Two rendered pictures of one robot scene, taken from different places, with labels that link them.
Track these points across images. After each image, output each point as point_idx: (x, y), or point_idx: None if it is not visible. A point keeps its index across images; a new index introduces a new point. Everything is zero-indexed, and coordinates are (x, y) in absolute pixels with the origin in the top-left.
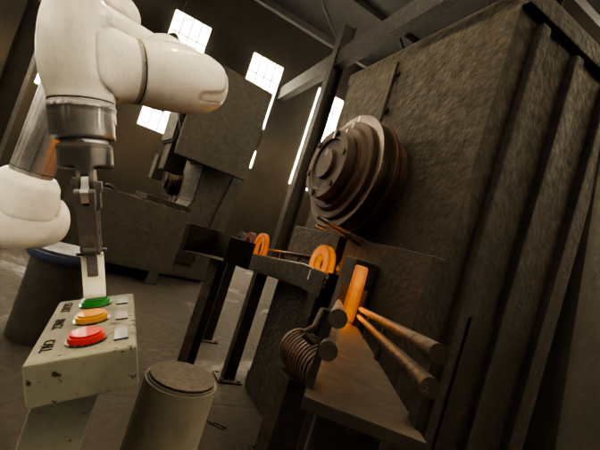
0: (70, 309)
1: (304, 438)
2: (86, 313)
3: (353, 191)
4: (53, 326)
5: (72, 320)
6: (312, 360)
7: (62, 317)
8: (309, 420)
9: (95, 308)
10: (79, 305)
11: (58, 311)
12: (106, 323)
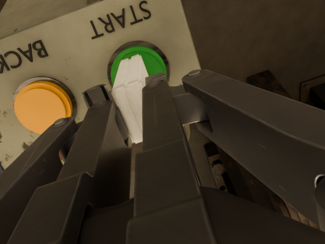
0: (108, 32)
1: (233, 165)
2: (32, 106)
3: None
4: (5, 53)
5: (44, 71)
6: (293, 214)
7: (58, 41)
8: (240, 178)
9: (64, 110)
10: (124, 44)
11: (98, 11)
12: (28, 138)
